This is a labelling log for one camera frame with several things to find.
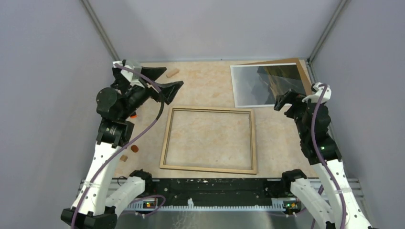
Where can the white toothed cable duct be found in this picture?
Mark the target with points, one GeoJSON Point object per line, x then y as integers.
{"type": "Point", "coordinates": [276, 206]}

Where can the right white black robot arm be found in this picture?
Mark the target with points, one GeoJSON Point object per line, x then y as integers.
{"type": "Point", "coordinates": [340, 210]}

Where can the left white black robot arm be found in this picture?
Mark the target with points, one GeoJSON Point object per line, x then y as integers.
{"type": "Point", "coordinates": [94, 208]}

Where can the brown cardboard backing board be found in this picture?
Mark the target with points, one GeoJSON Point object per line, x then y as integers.
{"type": "Point", "coordinates": [303, 72]}

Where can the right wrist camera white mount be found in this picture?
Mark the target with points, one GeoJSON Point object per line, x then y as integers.
{"type": "Point", "coordinates": [320, 91]}

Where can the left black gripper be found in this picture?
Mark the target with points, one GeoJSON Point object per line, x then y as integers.
{"type": "Point", "coordinates": [171, 89]}

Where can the small wooden cylinder block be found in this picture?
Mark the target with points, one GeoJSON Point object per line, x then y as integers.
{"type": "Point", "coordinates": [172, 72]}

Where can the landscape photo print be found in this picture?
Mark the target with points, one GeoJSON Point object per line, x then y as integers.
{"type": "Point", "coordinates": [258, 85]}

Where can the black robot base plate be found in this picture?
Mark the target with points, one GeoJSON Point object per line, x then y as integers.
{"type": "Point", "coordinates": [220, 192]}

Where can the small tan wooden block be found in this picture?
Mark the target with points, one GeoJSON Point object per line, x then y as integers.
{"type": "Point", "coordinates": [124, 158]}

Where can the small round brown disc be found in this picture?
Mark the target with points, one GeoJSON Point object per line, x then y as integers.
{"type": "Point", "coordinates": [134, 148]}

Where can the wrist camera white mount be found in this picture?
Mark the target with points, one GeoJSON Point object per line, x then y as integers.
{"type": "Point", "coordinates": [320, 91]}
{"type": "Point", "coordinates": [123, 71]}

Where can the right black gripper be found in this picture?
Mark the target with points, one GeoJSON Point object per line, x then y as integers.
{"type": "Point", "coordinates": [290, 97]}

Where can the wooden picture frame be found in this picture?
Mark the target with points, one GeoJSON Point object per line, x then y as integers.
{"type": "Point", "coordinates": [210, 139]}

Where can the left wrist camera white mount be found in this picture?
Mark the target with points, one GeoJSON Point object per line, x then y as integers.
{"type": "Point", "coordinates": [123, 71]}

